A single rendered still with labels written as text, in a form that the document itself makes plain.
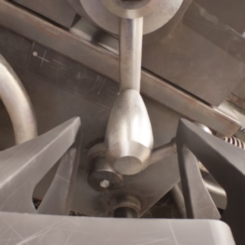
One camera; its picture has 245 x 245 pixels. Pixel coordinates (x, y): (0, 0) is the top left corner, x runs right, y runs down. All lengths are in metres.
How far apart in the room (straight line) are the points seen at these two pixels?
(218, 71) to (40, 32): 0.18
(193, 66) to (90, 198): 0.27
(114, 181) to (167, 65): 0.15
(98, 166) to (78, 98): 0.08
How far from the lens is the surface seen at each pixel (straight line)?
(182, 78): 0.24
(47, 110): 0.28
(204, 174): 0.62
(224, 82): 0.26
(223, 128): 0.29
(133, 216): 0.36
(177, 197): 0.39
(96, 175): 0.27
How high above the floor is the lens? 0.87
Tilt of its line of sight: 32 degrees down
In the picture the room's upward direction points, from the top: 33 degrees clockwise
